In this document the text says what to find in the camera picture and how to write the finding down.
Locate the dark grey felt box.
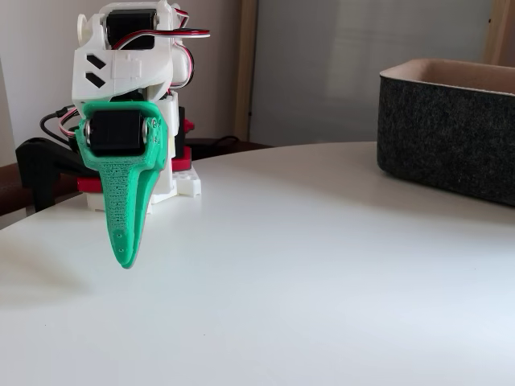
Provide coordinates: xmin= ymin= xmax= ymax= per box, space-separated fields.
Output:
xmin=377 ymin=58 xmax=515 ymax=208

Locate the black and red table clamp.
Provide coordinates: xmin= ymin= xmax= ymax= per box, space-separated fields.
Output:
xmin=175 ymin=106 xmax=196 ymax=173
xmin=14 ymin=138 xmax=101 ymax=214

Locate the thin black cable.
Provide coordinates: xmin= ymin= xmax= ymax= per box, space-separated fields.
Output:
xmin=192 ymin=135 xmax=241 ymax=149

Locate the beige door frame post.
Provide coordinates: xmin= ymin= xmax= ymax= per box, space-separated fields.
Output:
xmin=233 ymin=0 xmax=258 ymax=142

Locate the light wooden post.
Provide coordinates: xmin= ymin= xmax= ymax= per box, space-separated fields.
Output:
xmin=482 ymin=0 xmax=515 ymax=68

